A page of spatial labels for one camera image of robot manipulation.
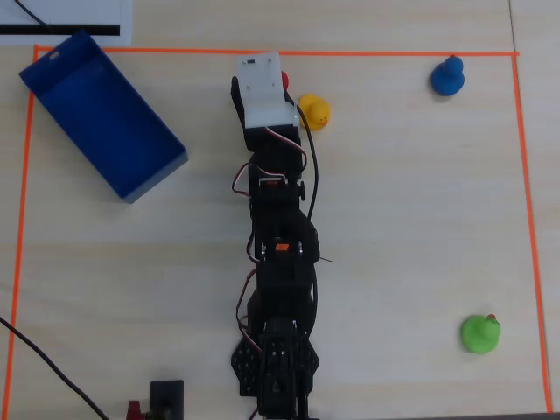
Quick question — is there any thick black camera cable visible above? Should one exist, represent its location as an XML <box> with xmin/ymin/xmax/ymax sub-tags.
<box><xmin>295</xmin><ymin>103</ymin><xmax>320</xmax><ymax>222</ymax></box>

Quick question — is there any green rubber duck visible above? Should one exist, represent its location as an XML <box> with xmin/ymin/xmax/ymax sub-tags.
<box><xmin>460</xmin><ymin>313</ymin><xmax>501</xmax><ymax>355</ymax></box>

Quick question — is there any black table clamp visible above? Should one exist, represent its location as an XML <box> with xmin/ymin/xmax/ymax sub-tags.
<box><xmin>150</xmin><ymin>379</ymin><xmax>186</xmax><ymax>420</ymax></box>

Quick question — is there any orange tape strip beside ducks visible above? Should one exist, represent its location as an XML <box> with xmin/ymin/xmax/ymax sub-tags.
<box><xmin>510</xmin><ymin>52</ymin><xmax>554</xmax><ymax>415</ymax></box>

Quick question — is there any orange tape strip beside box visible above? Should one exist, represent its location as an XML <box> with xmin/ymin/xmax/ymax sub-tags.
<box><xmin>2</xmin><ymin>45</ymin><xmax>41</xmax><ymax>409</ymax></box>

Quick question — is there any black cable on table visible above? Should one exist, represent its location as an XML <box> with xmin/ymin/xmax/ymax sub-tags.
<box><xmin>0</xmin><ymin>315</ymin><xmax>110</xmax><ymax>420</ymax></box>

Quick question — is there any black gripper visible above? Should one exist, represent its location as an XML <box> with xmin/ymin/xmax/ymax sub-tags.
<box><xmin>230</xmin><ymin>75</ymin><xmax>304</xmax><ymax>153</ymax></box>

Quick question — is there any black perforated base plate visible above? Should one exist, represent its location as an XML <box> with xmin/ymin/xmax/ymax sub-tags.
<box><xmin>230</xmin><ymin>335</ymin><xmax>320</xmax><ymax>397</ymax></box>

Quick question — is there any yellow rubber duck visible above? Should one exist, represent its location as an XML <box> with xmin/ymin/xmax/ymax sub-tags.
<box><xmin>297</xmin><ymin>93</ymin><xmax>331</xmax><ymax>131</ymax></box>

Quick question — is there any long horizontal orange tape strip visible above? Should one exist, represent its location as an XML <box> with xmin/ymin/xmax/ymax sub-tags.
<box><xmin>33</xmin><ymin>44</ymin><xmax>521</xmax><ymax>59</ymax></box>

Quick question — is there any thin black cable on device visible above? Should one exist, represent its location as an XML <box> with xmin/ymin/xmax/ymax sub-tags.
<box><xmin>14</xmin><ymin>0</ymin><xmax>50</xmax><ymax>28</ymax></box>

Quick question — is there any blue rectangular box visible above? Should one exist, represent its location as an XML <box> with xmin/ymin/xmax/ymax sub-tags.
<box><xmin>18</xmin><ymin>29</ymin><xmax>189</xmax><ymax>205</ymax></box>

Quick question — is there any blue rubber duck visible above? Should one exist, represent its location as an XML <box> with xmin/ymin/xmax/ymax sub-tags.
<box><xmin>430</xmin><ymin>54</ymin><xmax>466</xmax><ymax>97</ymax></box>

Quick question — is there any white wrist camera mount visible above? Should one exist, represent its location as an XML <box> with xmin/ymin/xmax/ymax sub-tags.
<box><xmin>235</xmin><ymin>51</ymin><xmax>300</xmax><ymax>130</ymax></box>

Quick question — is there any white device with black stripe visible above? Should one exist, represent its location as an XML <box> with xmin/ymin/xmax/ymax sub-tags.
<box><xmin>0</xmin><ymin>0</ymin><xmax>133</xmax><ymax>47</ymax></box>

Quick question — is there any red white black servo wire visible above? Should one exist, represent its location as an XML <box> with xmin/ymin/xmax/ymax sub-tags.
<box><xmin>231</xmin><ymin>162</ymin><xmax>263</xmax><ymax>201</ymax></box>

